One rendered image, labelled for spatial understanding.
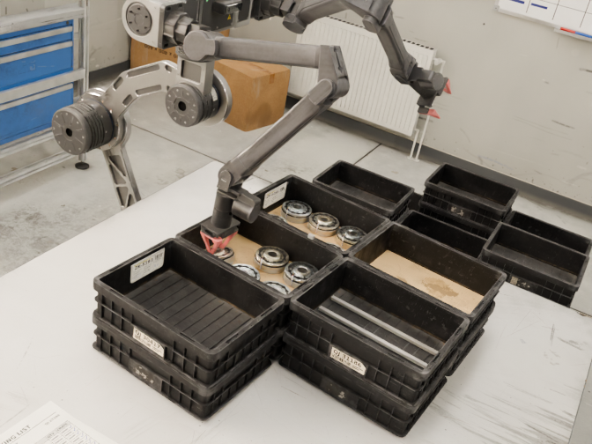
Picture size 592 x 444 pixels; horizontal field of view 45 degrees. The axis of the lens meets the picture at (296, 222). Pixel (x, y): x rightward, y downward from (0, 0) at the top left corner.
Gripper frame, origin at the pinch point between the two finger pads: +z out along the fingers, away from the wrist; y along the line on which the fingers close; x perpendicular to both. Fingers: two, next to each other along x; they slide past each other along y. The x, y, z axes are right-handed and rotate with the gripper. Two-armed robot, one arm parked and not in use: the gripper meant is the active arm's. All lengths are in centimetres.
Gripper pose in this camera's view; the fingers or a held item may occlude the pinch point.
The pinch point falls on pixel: (216, 248)
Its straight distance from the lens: 206.1
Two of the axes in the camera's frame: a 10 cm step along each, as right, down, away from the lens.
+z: -2.1, 8.3, 5.2
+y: 5.6, -3.3, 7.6
